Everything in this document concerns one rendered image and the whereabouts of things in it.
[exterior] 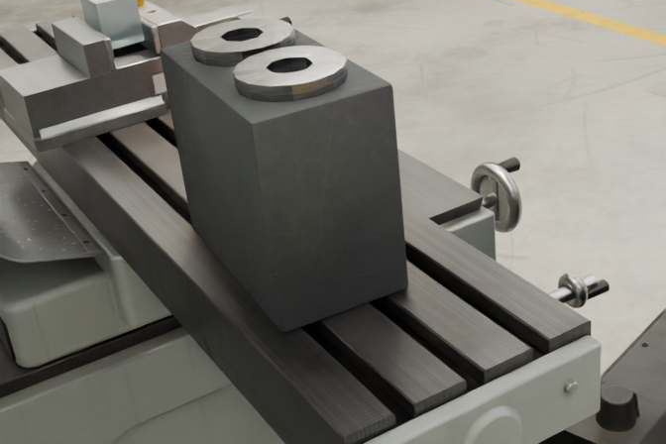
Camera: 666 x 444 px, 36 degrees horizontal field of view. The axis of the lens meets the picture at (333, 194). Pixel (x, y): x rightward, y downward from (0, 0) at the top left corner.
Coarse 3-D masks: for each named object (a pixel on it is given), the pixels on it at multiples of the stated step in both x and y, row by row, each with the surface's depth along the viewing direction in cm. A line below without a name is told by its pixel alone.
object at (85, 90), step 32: (64, 32) 127; (96, 32) 126; (32, 64) 130; (64, 64) 129; (96, 64) 123; (128, 64) 126; (160, 64) 128; (32, 96) 121; (64, 96) 123; (96, 96) 125; (128, 96) 127; (160, 96) 129; (32, 128) 122; (64, 128) 124; (96, 128) 125
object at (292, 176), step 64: (192, 64) 88; (256, 64) 82; (320, 64) 81; (192, 128) 90; (256, 128) 75; (320, 128) 78; (384, 128) 80; (192, 192) 97; (256, 192) 79; (320, 192) 80; (384, 192) 83; (256, 256) 84; (320, 256) 82; (384, 256) 85
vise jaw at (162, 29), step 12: (144, 0) 136; (144, 12) 131; (156, 12) 130; (144, 24) 127; (156, 24) 126; (168, 24) 126; (180, 24) 127; (144, 36) 129; (156, 36) 126; (168, 36) 127; (180, 36) 128; (192, 36) 129; (156, 48) 127
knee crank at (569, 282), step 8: (560, 280) 161; (568, 280) 159; (576, 280) 158; (584, 280) 160; (592, 280) 160; (600, 280) 163; (560, 288) 159; (568, 288) 159; (576, 288) 158; (584, 288) 158; (592, 288) 161; (600, 288) 162; (608, 288) 163; (560, 296) 158; (568, 296) 158; (576, 296) 158; (584, 296) 158; (592, 296) 162; (568, 304) 161; (576, 304) 159; (584, 304) 159
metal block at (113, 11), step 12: (84, 0) 127; (96, 0) 125; (108, 0) 125; (120, 0) 125; (132, 0) 126; (84, 12) 129; (96, 12) 125; (108, 12) 125; (120, 12) 126; (132, 12) 127; (96, 24) 126; (108, 24) 126; (120, 24) 126; (132, 24) 127; (108, 36) 126; (120, 36) 127; (132, 36) 128
